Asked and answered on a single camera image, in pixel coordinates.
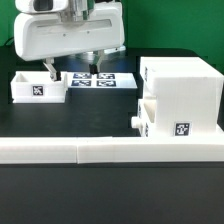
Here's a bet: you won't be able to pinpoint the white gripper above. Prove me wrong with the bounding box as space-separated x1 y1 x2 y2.
14 0 125 81

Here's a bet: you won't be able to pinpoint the white drawer with marker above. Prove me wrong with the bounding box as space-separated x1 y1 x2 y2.
11 71 68 103

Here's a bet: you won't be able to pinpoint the white drawer cabinet box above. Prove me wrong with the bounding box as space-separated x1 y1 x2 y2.
140 57 224 137

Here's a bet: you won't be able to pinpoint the white marker tag sheet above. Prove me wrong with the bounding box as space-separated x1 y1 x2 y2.
67 72 137 89

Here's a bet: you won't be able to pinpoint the black cables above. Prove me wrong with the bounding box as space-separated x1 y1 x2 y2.
2 34 16 48

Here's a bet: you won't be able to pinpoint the white L-shaped fence wall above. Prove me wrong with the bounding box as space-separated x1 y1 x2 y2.
0 129 224 164

